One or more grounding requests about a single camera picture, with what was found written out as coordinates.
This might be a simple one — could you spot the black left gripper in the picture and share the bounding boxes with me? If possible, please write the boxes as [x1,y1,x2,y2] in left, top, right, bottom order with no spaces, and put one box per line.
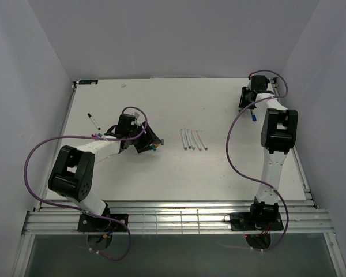
[127,121,161,154]

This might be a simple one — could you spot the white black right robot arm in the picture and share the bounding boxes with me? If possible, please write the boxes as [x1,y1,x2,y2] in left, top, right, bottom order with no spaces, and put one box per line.
[239,74,298,230]

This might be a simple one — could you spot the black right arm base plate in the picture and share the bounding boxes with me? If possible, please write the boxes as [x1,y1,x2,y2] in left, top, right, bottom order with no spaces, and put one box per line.
[223,212,284,231]

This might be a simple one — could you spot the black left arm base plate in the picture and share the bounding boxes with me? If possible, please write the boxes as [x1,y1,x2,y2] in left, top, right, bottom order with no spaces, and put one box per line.
[77,214,129,233]

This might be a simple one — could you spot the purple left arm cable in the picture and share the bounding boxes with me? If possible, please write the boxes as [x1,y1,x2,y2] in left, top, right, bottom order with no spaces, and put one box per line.
[23,106,149,261]

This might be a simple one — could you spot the blue label sticker left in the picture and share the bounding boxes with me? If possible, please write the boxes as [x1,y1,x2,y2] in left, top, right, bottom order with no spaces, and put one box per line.
[78,80,99,85]

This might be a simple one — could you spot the mint capped white marker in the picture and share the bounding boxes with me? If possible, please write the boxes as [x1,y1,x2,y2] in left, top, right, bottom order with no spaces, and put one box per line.
[188,130,196,150]

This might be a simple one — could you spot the black capped white marker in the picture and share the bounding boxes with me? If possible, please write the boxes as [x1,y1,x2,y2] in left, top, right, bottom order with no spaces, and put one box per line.
[87,113,101,130]

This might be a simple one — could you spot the orange capped white marker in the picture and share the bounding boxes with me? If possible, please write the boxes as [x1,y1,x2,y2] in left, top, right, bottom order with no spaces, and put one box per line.
[194,133,202,151]

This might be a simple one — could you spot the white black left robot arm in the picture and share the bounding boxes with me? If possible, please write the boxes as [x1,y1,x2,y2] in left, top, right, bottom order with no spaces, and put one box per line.
[48,113,163,231]

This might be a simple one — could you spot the grey white marker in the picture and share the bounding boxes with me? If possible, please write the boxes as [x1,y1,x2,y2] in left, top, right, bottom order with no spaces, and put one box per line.
[180,129,187,151]

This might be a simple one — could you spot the light blue white marker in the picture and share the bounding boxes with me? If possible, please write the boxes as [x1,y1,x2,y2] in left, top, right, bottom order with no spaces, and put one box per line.
[184,128,191,149]

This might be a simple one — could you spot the teal capped white marker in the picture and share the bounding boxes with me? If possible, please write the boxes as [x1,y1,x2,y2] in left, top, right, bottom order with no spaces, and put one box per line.
[196,130,208,151]

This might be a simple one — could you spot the blue capped whiteboard marker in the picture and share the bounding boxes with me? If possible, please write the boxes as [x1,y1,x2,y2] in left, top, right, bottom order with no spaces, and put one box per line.
[250,110,257,122]

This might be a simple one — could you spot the right aluminium side rail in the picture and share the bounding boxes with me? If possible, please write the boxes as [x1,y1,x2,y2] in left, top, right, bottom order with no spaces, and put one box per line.
[270,77,317,207]

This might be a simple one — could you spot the aluminium frame rail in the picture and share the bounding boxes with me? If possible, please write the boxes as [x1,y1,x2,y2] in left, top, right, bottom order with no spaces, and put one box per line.
[22,200,334,235]

